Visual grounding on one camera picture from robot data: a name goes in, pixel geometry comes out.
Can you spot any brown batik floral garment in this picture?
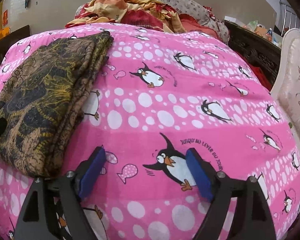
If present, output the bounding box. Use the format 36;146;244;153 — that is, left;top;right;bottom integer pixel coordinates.
0;31;114;178

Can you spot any dark wooden furniture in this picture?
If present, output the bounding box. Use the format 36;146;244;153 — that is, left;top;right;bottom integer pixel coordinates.
0;25;30;65

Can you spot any pink penguin bed sheet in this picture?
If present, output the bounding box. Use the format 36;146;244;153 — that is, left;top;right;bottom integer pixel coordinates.
0;23;300;239

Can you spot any white upholstered chair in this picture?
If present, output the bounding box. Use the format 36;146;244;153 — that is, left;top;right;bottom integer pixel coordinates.
271;28;300;141

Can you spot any dark carved wooden headboard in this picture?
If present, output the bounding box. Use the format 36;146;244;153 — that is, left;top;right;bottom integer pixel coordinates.
225;21;281;85

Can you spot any red orange crumpled blanket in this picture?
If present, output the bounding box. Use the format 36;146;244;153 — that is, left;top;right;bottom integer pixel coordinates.
65;0;211;34

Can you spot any clutter on shelf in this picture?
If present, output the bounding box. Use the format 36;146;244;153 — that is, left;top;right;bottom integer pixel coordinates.
224;16;283;48

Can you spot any grey floral pillow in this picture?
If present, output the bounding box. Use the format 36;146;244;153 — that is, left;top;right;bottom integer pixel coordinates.
74;0;230;43

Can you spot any metal railing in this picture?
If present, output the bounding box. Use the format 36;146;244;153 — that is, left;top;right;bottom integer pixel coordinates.
280;0;300;36

